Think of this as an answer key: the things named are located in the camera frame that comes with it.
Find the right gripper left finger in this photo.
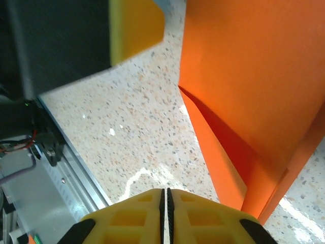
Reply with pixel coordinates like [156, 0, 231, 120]
[63, 188, 166, 244]

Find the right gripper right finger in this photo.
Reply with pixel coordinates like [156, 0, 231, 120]
[166, 188, 279, 244]

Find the grey sheet metal tray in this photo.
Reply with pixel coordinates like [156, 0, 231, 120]
[0, 149, 102, 244]

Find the long aluminium base rail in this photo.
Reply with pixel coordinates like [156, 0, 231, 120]
[38, 95, 114, 213]

